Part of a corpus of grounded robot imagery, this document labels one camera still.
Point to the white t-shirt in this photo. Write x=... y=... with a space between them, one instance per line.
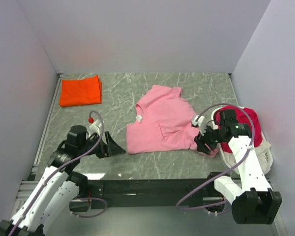
x=262 y=152

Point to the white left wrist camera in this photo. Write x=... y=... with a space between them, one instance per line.
x=96 y=124

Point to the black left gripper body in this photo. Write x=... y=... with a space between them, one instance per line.
x=104 y=148

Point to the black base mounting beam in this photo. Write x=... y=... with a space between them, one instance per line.
x=134 y=193

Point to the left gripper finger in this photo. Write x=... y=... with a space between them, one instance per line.
x=113 y=150
x=109 y=140

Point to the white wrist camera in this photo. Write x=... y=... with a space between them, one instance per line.
x=199 y=122
x=96 y=124

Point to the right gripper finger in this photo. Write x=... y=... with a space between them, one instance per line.
x=199 y=142
x=205 y=150

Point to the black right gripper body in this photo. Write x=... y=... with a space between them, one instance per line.
x=204 y=140

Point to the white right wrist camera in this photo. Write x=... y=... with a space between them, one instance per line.
x=199 y=122

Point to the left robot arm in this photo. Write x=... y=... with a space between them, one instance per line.
x=60 y=184

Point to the crimson red t-shirt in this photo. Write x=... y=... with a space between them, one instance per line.
x=241 y=117

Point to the pink t-shirt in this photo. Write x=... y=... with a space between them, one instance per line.
x=163 y=122

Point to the folded orange t-shirt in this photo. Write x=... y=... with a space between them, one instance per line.
x=87 y=91

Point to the white laundry basket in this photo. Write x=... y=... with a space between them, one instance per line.
x=215 y=126

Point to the aluminium frame rails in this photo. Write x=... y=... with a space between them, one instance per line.
x=27 y=185

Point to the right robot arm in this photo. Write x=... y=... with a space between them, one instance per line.
x=254 y=202

